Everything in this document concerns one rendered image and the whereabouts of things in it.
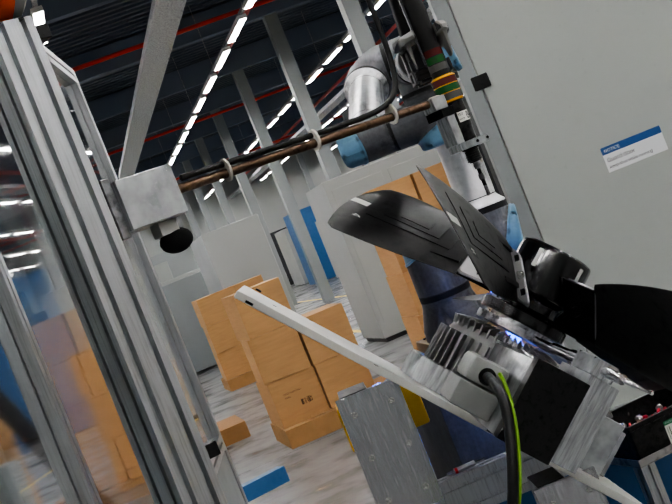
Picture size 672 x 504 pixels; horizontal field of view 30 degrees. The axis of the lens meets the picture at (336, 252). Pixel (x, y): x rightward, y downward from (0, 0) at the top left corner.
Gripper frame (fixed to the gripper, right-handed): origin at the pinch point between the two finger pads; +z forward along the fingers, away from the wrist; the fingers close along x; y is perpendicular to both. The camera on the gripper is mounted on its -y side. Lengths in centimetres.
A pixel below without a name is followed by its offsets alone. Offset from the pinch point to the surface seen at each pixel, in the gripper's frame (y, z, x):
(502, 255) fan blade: 38.1, 20.4, 5.3
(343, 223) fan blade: 24.8, 1.3, 24.4
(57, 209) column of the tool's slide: 10, 41, 60
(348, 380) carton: 132, -749, 28
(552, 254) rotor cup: 41.4, 12.1, -3.3
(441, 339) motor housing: 47, 10, 17
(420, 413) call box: 64, -34, 23
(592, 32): -3, -182, -79
